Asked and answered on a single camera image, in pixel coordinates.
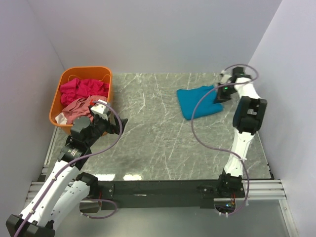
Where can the black base crossbeam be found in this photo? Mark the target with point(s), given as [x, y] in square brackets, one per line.
[166, 193]

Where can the magenta t shirt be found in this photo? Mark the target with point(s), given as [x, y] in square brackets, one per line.
[82, 88]

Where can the white cloth in basket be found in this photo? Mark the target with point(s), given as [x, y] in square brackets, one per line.
[61, 119]

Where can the aluminium frame rail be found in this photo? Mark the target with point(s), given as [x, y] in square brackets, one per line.
[259, 189]

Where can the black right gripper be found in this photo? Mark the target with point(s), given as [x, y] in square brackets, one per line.
[221, 98]

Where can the dusty pink t shirt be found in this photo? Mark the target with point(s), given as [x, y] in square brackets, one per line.
[76, 109]

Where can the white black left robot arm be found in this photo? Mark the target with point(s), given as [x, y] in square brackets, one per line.
[67, 185]

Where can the orange plastic laundry basket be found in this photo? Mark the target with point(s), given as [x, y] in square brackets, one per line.
[103, 74]

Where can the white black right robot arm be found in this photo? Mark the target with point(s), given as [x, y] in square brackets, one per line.
[247, 121]

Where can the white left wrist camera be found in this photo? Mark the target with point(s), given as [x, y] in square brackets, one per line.
[100, 109]

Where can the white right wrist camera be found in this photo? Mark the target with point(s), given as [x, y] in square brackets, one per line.
[225, 78]

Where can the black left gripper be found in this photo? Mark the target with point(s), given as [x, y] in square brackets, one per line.
[111, 128]

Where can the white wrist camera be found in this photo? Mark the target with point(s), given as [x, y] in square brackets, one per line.
[225, 78]
[100, 109]

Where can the blue t shirt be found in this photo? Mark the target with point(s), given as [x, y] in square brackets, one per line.
[188, 99]

